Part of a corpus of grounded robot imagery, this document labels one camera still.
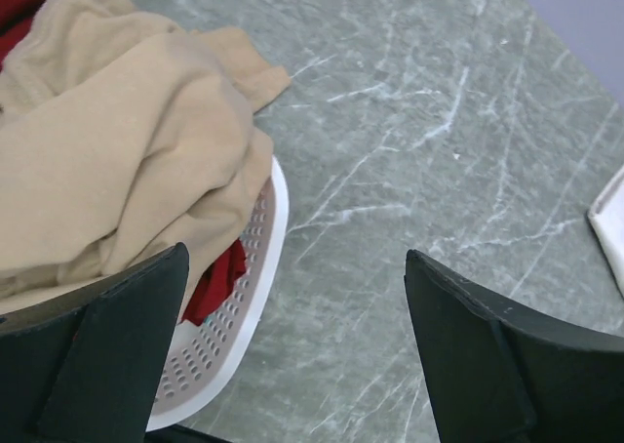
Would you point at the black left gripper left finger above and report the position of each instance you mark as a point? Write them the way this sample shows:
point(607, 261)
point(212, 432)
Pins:
point(85, 366)

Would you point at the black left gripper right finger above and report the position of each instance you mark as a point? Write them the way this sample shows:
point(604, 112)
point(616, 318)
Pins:
point(499, 371)

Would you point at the beige t shirt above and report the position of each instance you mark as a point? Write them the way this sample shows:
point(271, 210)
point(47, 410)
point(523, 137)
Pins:
point(123, 134)

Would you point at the white perforated laundry basket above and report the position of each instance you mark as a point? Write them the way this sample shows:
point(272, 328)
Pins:
point(203, 359)

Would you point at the folded white t shirt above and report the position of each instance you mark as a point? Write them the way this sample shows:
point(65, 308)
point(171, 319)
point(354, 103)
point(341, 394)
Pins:
point(606, 216)

